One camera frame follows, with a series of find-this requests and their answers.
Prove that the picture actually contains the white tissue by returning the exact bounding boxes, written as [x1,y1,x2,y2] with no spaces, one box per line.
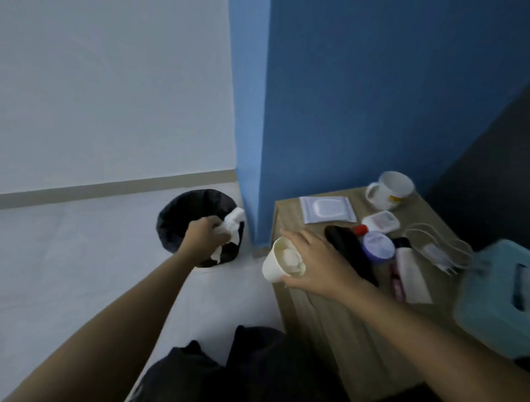
[210,207,247,262]

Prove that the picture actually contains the white wet wipes pack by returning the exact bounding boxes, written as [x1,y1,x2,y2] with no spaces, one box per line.
[299,196,357,225]

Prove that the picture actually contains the black trash bin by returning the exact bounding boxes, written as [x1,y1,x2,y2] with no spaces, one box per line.
[156,189,246,268]

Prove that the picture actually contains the white paper cup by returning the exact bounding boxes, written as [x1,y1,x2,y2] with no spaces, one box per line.
[262,236,307,284]

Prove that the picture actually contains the person's left hand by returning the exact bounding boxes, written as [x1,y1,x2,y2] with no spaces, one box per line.
[179,216,234,262]

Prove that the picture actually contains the person's black trousers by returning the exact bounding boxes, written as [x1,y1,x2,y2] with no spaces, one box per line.
[126,325,353,402]

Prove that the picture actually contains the crumpled tissue in cup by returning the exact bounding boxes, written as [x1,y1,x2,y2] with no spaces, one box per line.
[280,247,304,274]

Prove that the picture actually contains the wooden bedside table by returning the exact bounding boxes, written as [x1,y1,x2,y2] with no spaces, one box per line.
[271,186,530,402]

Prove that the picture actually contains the white mug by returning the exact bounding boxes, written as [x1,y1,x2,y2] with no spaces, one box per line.
[365,171,415,212]

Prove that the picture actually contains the purple lidded round jar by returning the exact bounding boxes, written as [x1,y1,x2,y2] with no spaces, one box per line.
[361,231,396,263]

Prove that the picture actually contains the light blue tissue box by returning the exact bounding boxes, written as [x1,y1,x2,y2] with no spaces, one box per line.
[452,239,530,359]

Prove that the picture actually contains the white tube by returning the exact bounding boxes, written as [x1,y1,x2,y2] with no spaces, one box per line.
[395,247,434,305]

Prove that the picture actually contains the pink lip balm stick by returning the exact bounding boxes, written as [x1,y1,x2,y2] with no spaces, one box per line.
[389,263,406,302]

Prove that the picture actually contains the person's right forearm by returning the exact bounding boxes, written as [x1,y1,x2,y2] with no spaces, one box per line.
[331,278,530,402]

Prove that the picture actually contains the person's left forearm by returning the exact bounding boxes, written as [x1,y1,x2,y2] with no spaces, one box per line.
[0,248,208,402]

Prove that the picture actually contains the small white rectangular case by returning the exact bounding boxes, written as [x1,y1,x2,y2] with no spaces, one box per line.
[361,210,401,234]

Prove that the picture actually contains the black pouch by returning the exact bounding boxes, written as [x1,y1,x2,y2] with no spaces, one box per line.
[324,225,379,287]

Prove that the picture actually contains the person's right hand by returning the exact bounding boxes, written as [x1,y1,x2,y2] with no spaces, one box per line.
[279,228,365,302]

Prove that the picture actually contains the white charger with cable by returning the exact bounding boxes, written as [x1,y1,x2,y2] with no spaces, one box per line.
[404,223,477,275]

